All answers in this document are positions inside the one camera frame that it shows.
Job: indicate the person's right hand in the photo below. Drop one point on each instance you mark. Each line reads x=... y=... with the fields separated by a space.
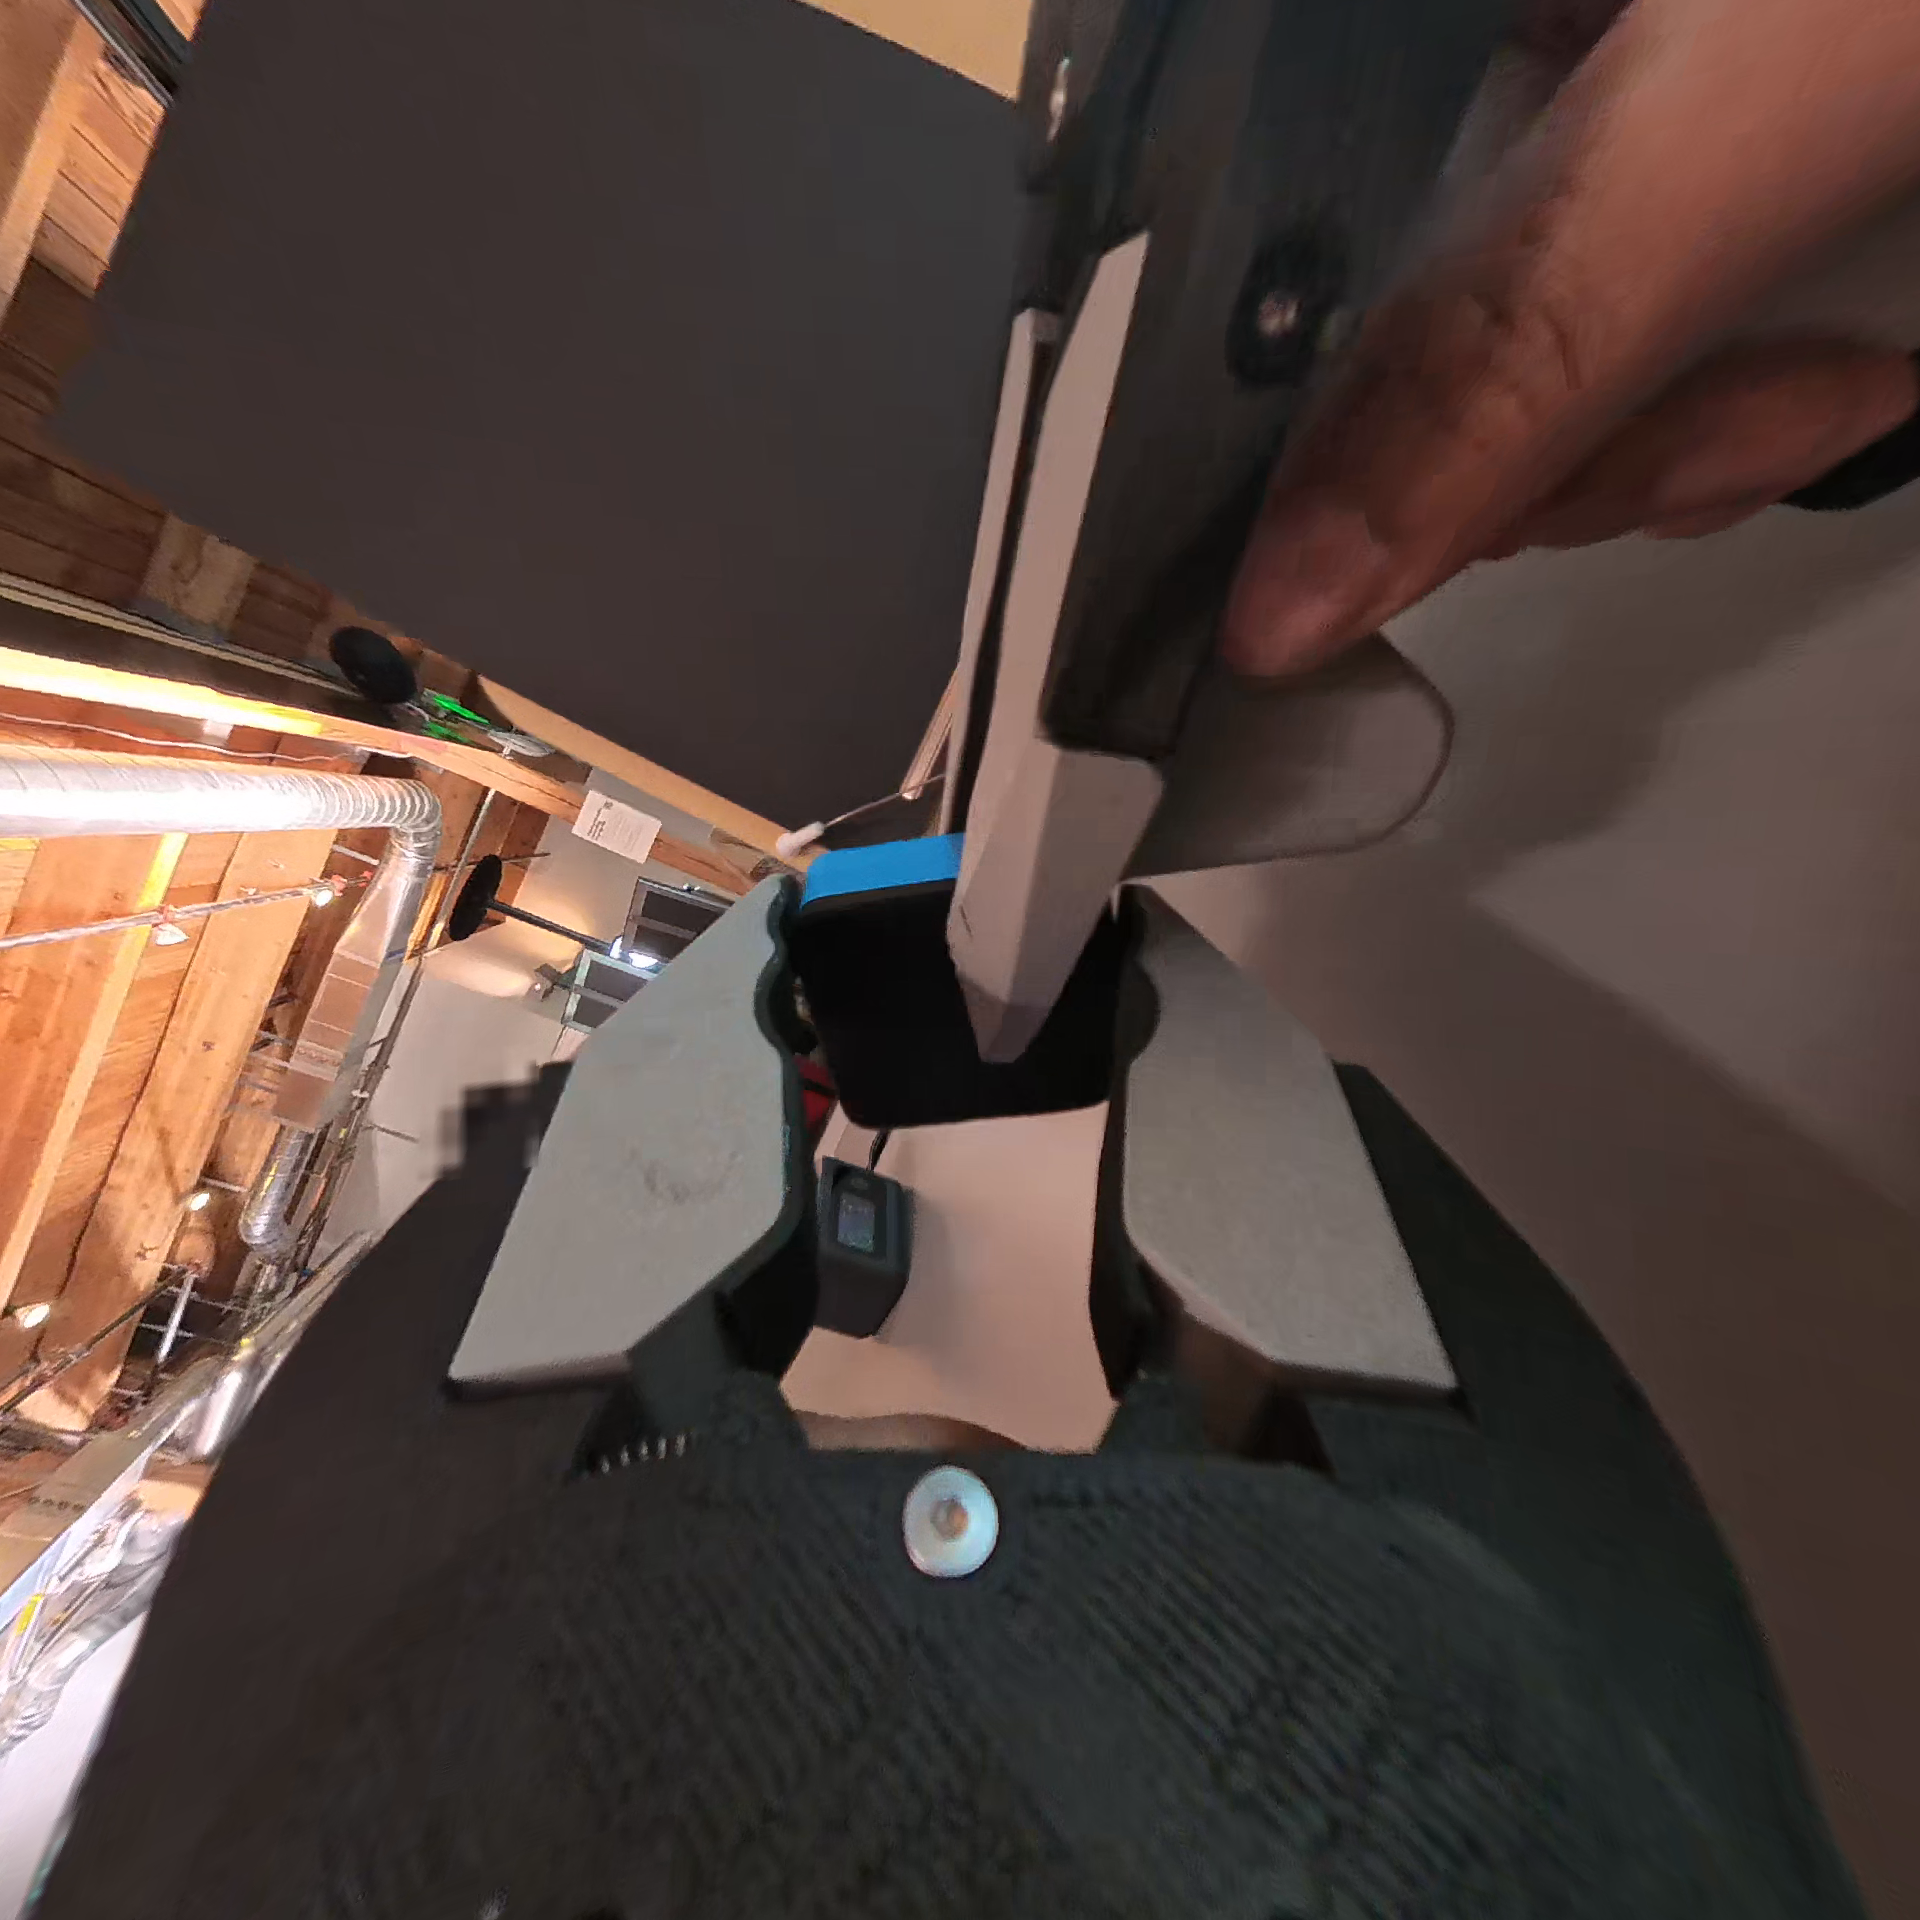
x=1575 y=345

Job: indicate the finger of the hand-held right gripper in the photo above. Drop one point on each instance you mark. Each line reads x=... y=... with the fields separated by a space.
x=1002 y=494
x=1050 y=854

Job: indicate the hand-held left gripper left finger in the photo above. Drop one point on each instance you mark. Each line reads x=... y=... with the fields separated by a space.
x=646 y=1185

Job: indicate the long ceiling light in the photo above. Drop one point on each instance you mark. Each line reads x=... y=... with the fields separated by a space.
x=119 y=681

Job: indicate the green exit sign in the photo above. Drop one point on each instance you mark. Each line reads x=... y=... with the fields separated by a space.
x=457 y=704

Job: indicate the black panel with wooden rim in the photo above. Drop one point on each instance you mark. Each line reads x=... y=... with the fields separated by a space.
x=525 y=374

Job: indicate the grey display panel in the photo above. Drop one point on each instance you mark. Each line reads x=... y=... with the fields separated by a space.
x=667 y=908
x=600 y=997

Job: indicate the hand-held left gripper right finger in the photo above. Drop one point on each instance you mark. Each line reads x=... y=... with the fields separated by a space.
x=1275 y=1200

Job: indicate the white paper notice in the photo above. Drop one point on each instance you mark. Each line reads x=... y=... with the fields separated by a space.
x=618 y=826

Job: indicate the blue-topped black battery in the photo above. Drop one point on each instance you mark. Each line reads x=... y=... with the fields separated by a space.
x=886 y=1020

